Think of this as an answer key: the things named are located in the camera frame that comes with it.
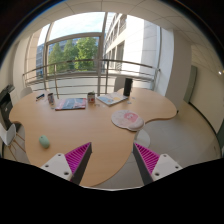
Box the round pink mouse pad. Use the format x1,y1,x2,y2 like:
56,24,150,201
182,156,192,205
111,110,145,131

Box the red and white mug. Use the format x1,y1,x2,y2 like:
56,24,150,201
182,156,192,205
87,92,95,103

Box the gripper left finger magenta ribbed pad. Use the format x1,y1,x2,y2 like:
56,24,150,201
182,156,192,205
40,142,93,186

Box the red and blue magazine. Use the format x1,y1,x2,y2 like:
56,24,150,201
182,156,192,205
55,98,86,111

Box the grey green door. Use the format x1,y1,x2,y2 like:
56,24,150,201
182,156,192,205
184,65,197,103

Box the mint green computer mouse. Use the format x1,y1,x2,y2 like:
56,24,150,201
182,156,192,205
39,135,50,149

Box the white chair behind table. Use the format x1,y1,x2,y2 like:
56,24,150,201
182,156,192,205
20,87,33,99

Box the metal balcony railing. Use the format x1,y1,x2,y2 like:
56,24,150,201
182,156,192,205
23,59,160,98

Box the white chair wooden legs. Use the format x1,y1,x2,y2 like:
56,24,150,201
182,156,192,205
0,123,25,158

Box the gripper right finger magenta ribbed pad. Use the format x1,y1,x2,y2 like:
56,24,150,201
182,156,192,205
132,142,184,186

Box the light blue open book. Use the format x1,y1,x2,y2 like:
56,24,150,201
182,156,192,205
97,92,127,106

